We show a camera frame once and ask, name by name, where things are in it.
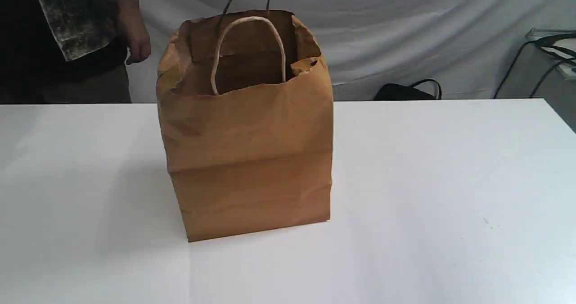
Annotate person's bare hand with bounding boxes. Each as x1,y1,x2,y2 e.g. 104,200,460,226
117,6,152,65

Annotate brown paper bag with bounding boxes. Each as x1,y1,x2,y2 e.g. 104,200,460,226
156,0,333,242

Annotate black bag behind table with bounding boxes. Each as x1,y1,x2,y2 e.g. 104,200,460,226
372,78,443,101

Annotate person in camouflage jacket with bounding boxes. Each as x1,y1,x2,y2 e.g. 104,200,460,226
0,0,141,104

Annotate white backdrop cloth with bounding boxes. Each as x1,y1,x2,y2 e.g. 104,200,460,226
126,0,576,104

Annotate white power strip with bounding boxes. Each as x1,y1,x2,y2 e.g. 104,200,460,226
558,64,576,81

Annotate black cables at right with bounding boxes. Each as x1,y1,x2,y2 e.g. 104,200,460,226
495,33,576,100

